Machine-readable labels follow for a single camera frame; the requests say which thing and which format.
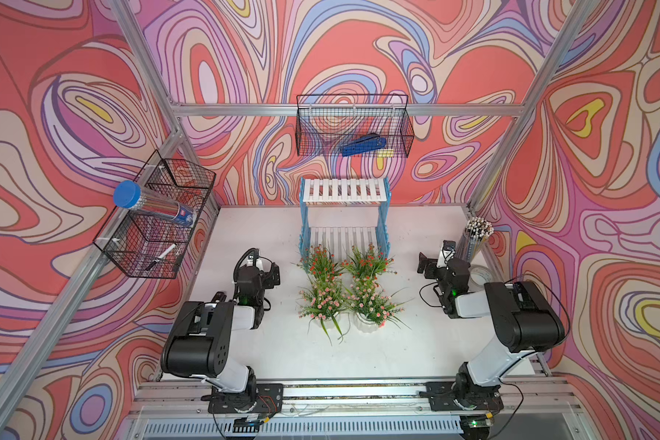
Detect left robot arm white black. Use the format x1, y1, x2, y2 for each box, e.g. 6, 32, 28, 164
161, 262, 281, 400

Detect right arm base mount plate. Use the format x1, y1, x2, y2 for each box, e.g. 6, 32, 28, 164
418, 381, 504, 414

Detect blue white wooden plant rack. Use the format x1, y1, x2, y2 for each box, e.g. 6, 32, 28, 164
299, 178, 392, 261

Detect pink flower pot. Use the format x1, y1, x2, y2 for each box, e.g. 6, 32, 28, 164
298, 277, 347, 342
346, 277, 405, 333

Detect clear tube blue cap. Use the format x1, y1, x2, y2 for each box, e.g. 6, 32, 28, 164
113, 181, 196, 227

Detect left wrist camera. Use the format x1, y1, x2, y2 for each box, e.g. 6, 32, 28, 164
252, 257, 264, 271

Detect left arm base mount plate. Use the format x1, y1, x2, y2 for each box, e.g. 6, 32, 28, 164
208, 383, 284, 415

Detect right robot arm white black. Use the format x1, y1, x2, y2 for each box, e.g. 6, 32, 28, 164
417, 253, 567, 399

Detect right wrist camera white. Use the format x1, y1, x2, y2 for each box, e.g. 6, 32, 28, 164
437, 240, 457, 268

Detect black wire basket wall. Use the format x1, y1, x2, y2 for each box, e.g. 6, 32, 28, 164
93, 152, 216, 279
295, 92, 414, 158

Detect black wire basket left wall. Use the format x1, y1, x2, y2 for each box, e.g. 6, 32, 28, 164
93, 152, 216, 279

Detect pencil holder with pencils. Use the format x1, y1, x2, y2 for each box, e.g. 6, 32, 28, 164
455, 216, 494, 262

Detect white pen in basket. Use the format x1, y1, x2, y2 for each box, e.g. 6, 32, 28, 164
145, 244, 177, 271

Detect red flower pot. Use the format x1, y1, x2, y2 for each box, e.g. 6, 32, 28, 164
301, 245, 343, 282
343, 244, 394, 280

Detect blue stapler in basket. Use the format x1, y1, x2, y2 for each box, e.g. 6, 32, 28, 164
341, 133, 387, 157

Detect clear tape roll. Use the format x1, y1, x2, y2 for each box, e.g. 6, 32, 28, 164
469, 265, 495, 291

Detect black wire basket back wall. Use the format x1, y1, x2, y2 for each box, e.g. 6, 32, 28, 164
295, 92, 414, 158

